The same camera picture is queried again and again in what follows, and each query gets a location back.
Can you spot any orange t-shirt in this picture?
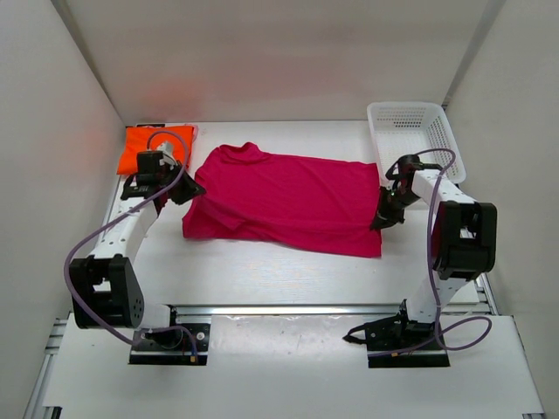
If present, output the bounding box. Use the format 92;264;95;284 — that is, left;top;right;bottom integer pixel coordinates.
116;125;195;175

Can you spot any light pink t-shirt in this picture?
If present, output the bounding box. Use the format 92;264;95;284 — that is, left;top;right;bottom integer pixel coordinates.
126;124;201;180

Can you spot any magenta t-shirt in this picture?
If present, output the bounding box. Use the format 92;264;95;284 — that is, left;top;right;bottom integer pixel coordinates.
183;142;382;258

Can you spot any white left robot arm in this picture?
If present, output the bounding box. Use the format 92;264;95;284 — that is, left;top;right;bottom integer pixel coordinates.
69;148;205;329

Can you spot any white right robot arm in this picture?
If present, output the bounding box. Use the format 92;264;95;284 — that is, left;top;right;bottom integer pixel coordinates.
370;154;497;336

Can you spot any white perforated plastic basket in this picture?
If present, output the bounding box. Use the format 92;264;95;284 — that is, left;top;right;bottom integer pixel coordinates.
367;101;466;186

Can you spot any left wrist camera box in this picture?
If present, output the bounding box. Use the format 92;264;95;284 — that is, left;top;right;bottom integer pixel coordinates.
156;141;181;167

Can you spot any aluminium table edge rail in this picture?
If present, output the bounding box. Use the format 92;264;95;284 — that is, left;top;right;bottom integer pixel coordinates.
169;304;486;317

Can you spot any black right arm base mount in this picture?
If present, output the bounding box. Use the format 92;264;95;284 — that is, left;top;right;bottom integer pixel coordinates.
342;302;451;368

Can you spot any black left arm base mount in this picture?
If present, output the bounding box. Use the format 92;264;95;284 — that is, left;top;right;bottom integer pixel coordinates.
128;307;211;366

